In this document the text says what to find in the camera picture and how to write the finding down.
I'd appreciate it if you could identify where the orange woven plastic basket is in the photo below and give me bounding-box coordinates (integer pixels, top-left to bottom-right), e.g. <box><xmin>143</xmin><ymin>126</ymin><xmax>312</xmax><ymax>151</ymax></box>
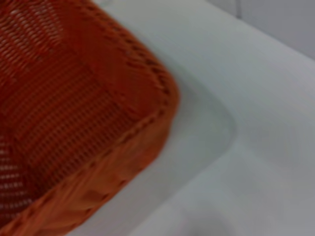
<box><xmin>0</xmin><ymin>0</ymin><xmax>182</xmax><ymax>236</ymax></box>

